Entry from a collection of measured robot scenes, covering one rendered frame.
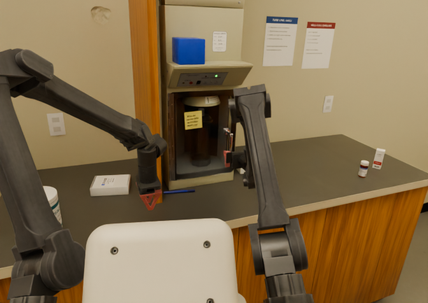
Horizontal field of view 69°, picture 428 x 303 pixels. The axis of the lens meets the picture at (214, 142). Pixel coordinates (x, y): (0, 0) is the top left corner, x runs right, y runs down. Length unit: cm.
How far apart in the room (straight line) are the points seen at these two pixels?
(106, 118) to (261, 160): 41
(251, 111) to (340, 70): 160
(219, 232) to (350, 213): 127
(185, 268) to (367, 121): 226
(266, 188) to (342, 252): 120
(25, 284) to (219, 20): 106
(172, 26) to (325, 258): 131
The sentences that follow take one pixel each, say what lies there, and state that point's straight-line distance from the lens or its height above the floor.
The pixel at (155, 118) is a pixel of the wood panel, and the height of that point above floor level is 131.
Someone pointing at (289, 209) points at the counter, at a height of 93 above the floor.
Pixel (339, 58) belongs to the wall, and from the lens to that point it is 225.
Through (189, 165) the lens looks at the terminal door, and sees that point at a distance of 139.
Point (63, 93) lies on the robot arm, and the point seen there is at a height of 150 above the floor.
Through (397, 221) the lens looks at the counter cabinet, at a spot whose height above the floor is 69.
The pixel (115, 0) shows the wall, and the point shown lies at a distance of 165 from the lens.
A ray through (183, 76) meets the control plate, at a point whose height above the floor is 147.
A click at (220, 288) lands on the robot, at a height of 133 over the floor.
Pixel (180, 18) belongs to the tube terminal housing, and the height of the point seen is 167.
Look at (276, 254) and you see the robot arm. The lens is 63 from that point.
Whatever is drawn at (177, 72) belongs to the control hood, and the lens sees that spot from 117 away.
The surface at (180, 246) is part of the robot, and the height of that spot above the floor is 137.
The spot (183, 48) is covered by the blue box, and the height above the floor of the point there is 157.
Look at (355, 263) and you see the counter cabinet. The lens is 195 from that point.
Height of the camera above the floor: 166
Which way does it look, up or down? 21 degrees down
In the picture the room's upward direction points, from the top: 2 degrees clockwise
